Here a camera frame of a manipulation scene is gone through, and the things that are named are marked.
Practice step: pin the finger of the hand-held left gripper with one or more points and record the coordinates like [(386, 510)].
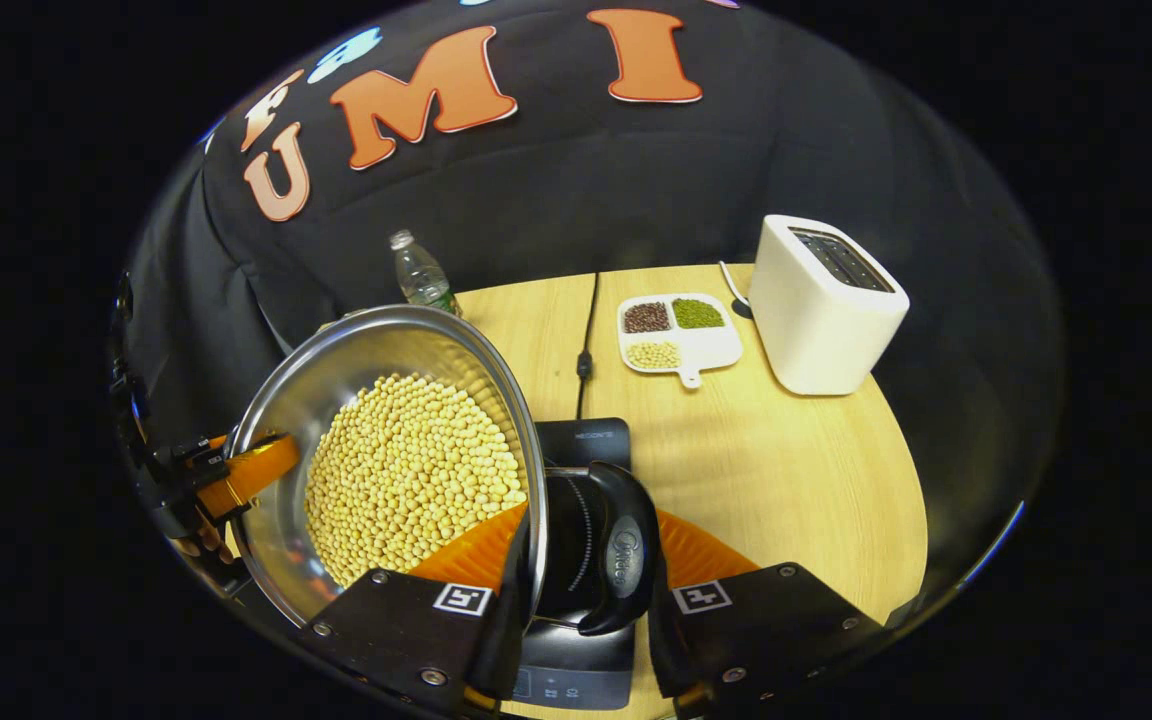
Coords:
[(256, 468)]

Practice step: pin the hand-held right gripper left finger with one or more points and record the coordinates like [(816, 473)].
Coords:
[(506, 650)]

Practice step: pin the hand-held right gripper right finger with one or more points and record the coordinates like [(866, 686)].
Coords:
[(776, 630)]

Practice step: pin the pile of yellow soybeans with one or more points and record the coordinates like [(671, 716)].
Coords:
[(406, 470)]

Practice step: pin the black induction cooktop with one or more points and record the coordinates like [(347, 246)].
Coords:
[(586, 445)]

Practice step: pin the clear plastic water bottle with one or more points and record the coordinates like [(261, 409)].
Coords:
[(421, 275)]

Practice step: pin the white divided bean dish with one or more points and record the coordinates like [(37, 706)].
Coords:
[(706, 350)]

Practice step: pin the small heap of pale beans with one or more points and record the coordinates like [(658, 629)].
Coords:
[(654, 355)]

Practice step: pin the white toaster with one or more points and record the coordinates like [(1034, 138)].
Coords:
[(816, 320)]

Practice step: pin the small heap of green beans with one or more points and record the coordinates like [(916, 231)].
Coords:
[(698, 313)]

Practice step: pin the small heap of red beans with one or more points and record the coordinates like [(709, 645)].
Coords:
[(647, 317)]

